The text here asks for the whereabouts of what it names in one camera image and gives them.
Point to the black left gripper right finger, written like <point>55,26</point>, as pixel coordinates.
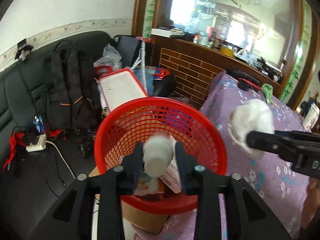
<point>247,215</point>

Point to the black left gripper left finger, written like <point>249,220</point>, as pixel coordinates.
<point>71,216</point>

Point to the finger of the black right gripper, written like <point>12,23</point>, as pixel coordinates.
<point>270,142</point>

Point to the white medicine box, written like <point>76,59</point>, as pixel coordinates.
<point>171,177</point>

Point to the white plastic bottle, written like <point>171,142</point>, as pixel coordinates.
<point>158,152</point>

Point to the white cartoon paper cup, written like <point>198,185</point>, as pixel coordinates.
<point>311,117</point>

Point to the purple floral tablecloth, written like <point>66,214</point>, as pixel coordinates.
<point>283,190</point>

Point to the green cloth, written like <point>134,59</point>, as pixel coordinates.
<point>267,91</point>

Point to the black leather sofa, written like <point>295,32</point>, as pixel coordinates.
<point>32,182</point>

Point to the cardboard box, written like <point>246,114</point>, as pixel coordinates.
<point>135,221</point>

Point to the black and red tool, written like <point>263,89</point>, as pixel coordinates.
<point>245,81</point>

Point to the white power strip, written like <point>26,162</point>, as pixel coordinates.
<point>37,144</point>

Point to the red plastic mesh basket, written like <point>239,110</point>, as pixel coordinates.
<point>159,123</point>

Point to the black backpack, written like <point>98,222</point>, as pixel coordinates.
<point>72,96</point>

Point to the brick pattern wooden counter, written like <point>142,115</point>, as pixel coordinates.
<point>195,66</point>

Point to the red framed white board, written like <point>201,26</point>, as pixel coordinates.
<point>117,88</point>

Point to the clear plastic bag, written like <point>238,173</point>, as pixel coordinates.
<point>111,57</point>

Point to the black shopping bag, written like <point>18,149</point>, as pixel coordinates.
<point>128,47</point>

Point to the black wall clip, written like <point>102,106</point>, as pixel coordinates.
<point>22,48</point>

